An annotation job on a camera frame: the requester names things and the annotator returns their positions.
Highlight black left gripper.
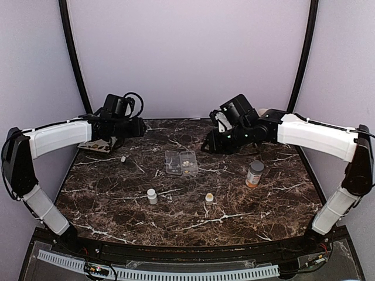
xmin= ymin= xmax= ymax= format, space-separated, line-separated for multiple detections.
xmin=112 ymin=117 xmax=146 ymax=139

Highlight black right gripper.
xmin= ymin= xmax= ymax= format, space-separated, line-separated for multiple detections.
xmin=201 ymin=122 xmax=253 ymax=155

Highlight clear plastic pill organizer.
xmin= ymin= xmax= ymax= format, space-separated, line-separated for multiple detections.
xmin=165 ymin=150 xmax=199 ymax=176

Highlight orange pill bottle grey cap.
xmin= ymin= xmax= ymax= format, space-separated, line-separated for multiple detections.
xmin=246 ymin=160 xmax=264 ymax=188

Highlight white pill bottle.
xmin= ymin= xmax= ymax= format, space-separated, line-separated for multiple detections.
xmin=205 ymin=193 xmax=214 ymax=205
xmin=147 ymin=189 xmax=158 ymax=205

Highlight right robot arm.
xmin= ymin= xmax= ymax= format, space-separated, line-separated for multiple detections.
xmin=201 ymin=94 xmax=374 ymax=254

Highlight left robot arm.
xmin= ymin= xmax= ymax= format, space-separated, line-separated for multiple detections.
xmin=1 ymin=92 xmax=146 ymax=255

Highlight square floral ceramic plate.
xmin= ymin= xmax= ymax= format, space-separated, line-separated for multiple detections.
xmin=78 ymin=137 xmax=117 ymax=153

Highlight cream ceramic mug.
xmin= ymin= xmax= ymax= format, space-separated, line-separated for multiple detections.
xmin=257 ymin=108 xmax=268 ymax=116

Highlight white pill bottle front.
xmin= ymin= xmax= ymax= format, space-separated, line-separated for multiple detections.
xmin=147 ymin=189 xmax=158 ymax=205

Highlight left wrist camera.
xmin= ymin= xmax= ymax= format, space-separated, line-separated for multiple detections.
xmin=123 ymin=92 xmax=144 ymax=118

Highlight black left frame post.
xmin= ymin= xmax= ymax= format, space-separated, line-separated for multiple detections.
xmin=58 ymin=0 xmax=93 ymax=114

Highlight black frame post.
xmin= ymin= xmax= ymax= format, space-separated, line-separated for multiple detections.
xmin=287 ymin=0 xmax=319 ymax=113
xmin=58 ymin=0 xmax=93 ymax=114

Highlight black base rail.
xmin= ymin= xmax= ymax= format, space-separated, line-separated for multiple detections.
xmin=29 ymin=225 xmax=349 ymax=264

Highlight white slotted cable duct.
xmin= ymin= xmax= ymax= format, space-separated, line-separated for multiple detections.
xmin=37 ymin=250 xmax=280 ymax=280

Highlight black right frame post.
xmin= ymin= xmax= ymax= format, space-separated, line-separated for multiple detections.
xmin=287 ymin=0 xmax=319 ymax=113

